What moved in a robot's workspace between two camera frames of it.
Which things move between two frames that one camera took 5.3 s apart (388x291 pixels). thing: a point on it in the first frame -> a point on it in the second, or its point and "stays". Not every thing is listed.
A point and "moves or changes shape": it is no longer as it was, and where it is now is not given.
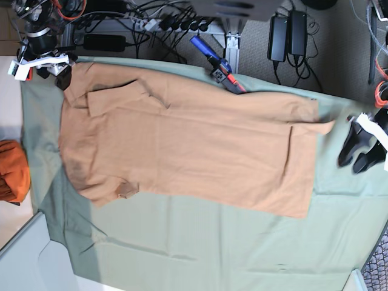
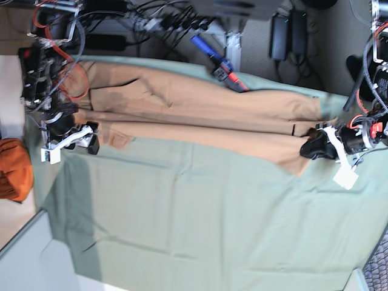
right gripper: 376,125 -> 361,133
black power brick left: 105,42 stays
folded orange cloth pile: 15,177 stays
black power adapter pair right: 297,32 stays
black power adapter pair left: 277,39 stays
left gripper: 39,50 -> 60,129
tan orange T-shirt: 125,129 moves or changes shape
